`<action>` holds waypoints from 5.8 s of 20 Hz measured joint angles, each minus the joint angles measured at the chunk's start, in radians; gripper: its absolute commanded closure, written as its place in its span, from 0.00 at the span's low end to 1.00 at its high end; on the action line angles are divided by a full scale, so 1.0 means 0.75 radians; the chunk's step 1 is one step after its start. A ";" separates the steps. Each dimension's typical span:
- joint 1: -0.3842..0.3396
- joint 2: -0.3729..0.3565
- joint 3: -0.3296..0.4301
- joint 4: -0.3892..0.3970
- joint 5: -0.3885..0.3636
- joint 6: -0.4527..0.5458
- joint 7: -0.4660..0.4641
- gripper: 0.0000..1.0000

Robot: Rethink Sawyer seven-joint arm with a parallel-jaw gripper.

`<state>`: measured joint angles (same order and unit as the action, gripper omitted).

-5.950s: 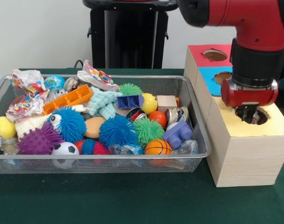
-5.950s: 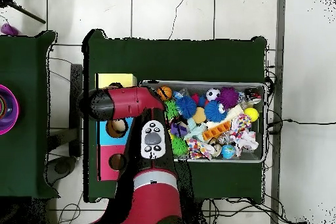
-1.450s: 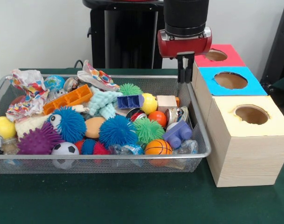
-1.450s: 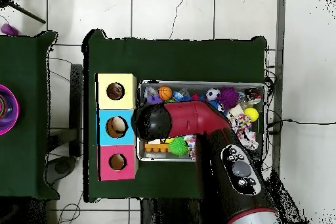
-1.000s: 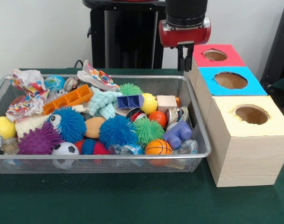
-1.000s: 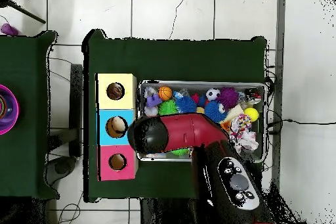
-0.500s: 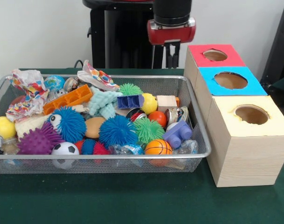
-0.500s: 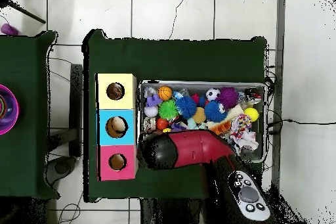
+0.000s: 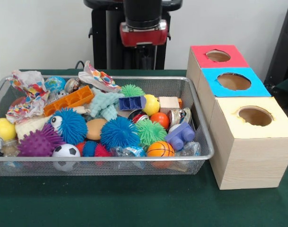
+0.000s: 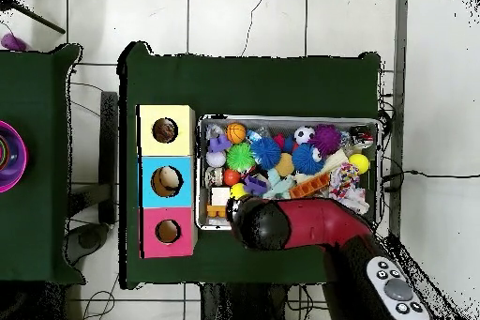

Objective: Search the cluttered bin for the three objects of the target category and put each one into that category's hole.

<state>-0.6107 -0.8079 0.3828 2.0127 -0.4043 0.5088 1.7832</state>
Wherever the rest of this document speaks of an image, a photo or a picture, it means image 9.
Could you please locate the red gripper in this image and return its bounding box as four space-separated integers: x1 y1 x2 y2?
119 19 169 69

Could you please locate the colourful spotted paper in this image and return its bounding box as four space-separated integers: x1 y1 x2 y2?
6 70 51 124
78 60 122 93

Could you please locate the wooden box with three holes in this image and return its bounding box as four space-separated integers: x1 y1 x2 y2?
186 44 288 190

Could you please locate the green puffer ball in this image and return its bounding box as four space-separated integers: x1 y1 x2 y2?
135 119 168 146

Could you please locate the lavender building block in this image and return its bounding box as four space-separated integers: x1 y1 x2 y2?
164 122 196 151

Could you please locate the long orange building block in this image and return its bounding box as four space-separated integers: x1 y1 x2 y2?
43 85 95 117

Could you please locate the orange basketball toy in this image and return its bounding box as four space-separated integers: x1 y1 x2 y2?
147 141 175 157

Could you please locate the blue puffer ball with eye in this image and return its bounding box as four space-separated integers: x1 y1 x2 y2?
48 107 89 145

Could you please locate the black and white soccer ball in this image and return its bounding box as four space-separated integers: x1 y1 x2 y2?
51 143 81 171

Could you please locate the black upright panel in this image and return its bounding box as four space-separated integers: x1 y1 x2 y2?
263 4 288 89

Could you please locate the purple spiky ball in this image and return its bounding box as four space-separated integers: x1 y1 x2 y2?
17 122 64 157

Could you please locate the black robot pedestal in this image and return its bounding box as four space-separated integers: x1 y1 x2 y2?
83 0 183 70

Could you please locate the shallow wire mesh bin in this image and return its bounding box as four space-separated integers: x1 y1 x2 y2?
0 75 215 177

